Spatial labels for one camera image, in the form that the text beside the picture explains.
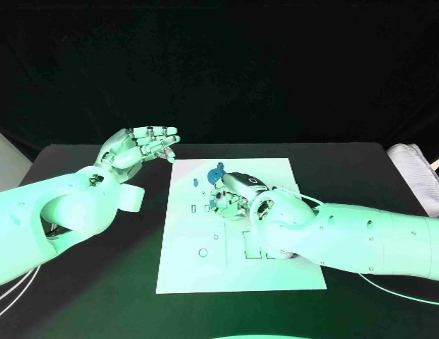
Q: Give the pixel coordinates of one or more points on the white task board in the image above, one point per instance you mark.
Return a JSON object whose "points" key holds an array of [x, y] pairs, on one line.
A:
{"points": [[195, 270]]}

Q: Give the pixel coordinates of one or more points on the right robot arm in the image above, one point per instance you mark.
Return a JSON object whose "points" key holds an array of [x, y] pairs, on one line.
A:
{"points": [[357, 238]]}

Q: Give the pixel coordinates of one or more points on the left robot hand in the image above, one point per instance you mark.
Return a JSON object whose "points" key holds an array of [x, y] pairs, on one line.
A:
{"points": [[127, 156]]}

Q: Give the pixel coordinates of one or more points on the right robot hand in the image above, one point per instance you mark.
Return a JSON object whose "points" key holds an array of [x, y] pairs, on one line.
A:
{"points": [[241, 182]]}

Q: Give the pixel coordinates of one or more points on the blue gear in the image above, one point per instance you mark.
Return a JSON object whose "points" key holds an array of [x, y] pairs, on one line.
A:
{"points": [[214, 175]]}

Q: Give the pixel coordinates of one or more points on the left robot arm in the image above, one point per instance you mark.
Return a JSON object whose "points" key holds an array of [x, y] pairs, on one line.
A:
{"points": [[20, 227]]}

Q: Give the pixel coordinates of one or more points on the white cloth bundle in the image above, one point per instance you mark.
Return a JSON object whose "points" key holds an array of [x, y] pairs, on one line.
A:
{"points": [[421, 180]]}

